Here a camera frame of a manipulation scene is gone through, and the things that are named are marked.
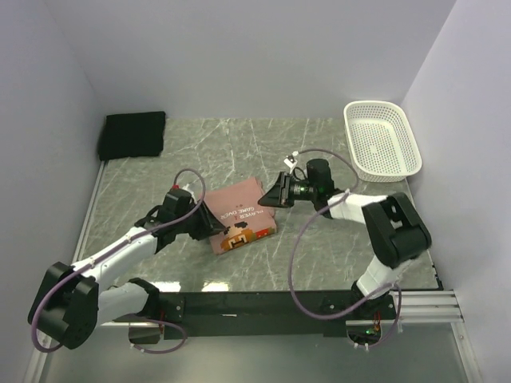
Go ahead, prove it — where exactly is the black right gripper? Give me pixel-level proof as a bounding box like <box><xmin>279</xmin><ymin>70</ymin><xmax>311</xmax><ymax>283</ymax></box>
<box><xmin>258</xmin><ymin>172</ymin><xmax>318</xmax><ymax>209</ymax></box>

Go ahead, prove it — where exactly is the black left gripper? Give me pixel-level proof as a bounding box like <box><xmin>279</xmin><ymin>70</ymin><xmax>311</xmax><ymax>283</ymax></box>
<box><xmin>175</xmin><ymin>199</ymin><xmax>226</xmax><ymax>240</ymax></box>

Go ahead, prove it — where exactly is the pink graphic t-shirt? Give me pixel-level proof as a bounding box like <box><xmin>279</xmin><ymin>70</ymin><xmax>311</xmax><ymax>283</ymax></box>
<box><xmin>204</xmin><ymin>177</ymin><xmax>278</xmax><ymax>255</ymax></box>

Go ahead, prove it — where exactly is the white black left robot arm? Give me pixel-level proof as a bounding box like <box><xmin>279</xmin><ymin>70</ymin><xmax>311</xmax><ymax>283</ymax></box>
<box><xmin>27</xmin><ymin>187</ymin><xmax>225</xmax><ymax>353</ymax></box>

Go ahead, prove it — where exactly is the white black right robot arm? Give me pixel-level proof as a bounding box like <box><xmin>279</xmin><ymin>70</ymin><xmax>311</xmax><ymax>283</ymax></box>
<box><xmin>258</xmin><ymin>159</ymin><xmax>432</xmax><ymax>318</ymax></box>

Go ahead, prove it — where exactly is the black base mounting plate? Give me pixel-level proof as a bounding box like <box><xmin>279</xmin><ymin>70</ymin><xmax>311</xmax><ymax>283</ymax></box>
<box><xmin>149</xmin><ymin>291</ymin><xmax>397</xmax><ymax>338</ymax></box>

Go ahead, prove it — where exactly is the folded black t-shirt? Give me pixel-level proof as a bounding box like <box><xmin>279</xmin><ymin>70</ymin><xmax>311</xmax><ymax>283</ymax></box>
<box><xmin>97</xmin><ymin>111</ymin><xmax>167</xmax><ymax>161</ymax></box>

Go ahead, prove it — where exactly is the white perforated plastic basket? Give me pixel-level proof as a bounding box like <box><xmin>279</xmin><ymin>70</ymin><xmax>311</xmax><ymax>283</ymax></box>
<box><xmin>343</xmin><ymin>101</ymin><xmax>422</xmax><ymax>183</ymax></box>

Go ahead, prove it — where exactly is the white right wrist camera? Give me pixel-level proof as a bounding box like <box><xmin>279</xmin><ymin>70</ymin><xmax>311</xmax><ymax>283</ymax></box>
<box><xmin>283</xmin><ymin>151</ymin><xmax>299</xmax><ymax>172</ymax></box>

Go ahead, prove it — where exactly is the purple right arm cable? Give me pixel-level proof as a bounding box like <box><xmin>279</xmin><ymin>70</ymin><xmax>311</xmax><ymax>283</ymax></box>
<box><xmin>287</xmin><ymin>148</ymin><xmax>402</xmax><ymax>350</ymax></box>

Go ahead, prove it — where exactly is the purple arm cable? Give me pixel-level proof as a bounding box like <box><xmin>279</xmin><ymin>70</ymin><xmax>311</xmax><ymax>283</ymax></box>
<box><xmin>287</xmin><ymin>148</ymin><xmax>402</xmax><ymax>350</ymax></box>
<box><xmin>30</xmin><ymin>168</ymin><xmax>207</xmax><ymax>355</ymax></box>

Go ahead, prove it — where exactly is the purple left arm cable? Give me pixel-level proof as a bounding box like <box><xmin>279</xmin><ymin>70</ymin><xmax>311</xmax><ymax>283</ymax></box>
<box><xmin>30</xmin><ymin>168</ymin><xmax>207</xmax><ymax>355</ymax></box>

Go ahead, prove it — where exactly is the aluminium extrusion rail frame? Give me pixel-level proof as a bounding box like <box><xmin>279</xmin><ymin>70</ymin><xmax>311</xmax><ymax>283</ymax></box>
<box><xmin>22</xmin><ymin>163</ymin><xmax>480</xmax><ymax>383</ymax></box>

